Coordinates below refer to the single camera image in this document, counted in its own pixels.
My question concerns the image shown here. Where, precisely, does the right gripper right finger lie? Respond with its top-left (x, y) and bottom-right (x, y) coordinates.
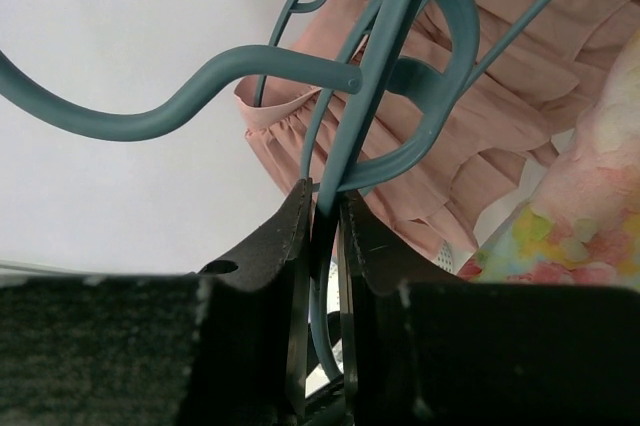
top-left (339, 193), bottom-right (639, 425)

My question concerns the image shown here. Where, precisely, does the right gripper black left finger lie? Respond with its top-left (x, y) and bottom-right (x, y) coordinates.
top-left (1, 180), bottom-right (312, 425)

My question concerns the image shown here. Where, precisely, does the pastel floral skirt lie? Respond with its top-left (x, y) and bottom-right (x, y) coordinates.
top-left (458, 35), bottom-right (639, 290)

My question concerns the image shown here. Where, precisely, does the pink ruffled skirt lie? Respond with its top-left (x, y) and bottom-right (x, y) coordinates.
top-left (235, 0), bottom-right (639, 259)

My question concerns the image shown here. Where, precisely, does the teal hanger with pink skirt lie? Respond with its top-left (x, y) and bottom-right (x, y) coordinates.
top-left (181, 0), bottom-right (363, 116)

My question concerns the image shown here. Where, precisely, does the teal empty hanger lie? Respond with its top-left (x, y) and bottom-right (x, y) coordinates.
top-left (462, 0), bottom-right (552, 93)

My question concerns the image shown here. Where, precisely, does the white plastic basket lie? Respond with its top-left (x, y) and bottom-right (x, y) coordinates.
top-left (433, 242), bottom-right (455, 274)

